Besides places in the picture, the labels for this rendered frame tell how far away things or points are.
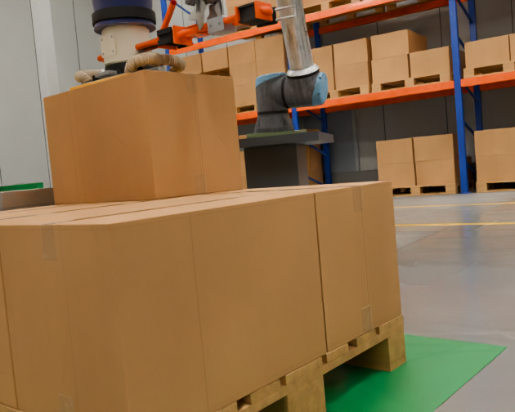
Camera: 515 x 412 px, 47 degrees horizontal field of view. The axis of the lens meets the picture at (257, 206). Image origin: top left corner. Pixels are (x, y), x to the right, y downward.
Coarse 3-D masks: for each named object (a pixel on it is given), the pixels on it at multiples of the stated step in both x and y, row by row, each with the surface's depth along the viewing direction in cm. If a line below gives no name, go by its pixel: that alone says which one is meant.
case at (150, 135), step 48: (48, 96) 219; (96, 96) 199; (144, 96) 183; (192, 96) 197; (48, 144) 222; (96, 144) 202; (144, 144) 185; (192, 144) 196; (96, 192) 205; (144, 192) 188; (192, 192) 196
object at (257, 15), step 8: (256, 0) 173; (240, 8) 177; (248, 8) 176; (256, 8) 173; (240, 16) 178; (248, 16) 177; (256, 16) 173; (264, 16) 175; (240, 24) 179; (248, 24) 180; (256, 24) 181
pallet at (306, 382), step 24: (360, 336) 159; (384, 336) 169; (312, 360) 143; (336, 360) 150; (360, 360) 177; (384, 360) 172; (288, 384) 135; (312, 384) 142; (0, 408) 133; (240, 408) 124; (264, 408) 139; (288, 408) 135; (312, 408) 142
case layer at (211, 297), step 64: (256, 192) 174; (320, 192) 147; (384, 192) 171; (0, 256) 126; (64, 256) 110; (128, 256) 102; (192, 256) 114; (256, 256) 128; (320, 256) 146; (384, 256) 170; (0, 320) 129; (64, 320) 112; (128, 320) 102; (192, 320) 113; (256, 320) 127; (320, 320) 145; (384, 320) 169; (0, 384) 132; (64, 384) 114; (128, 384) 102; (192, 384) 113; (256, 384) 127
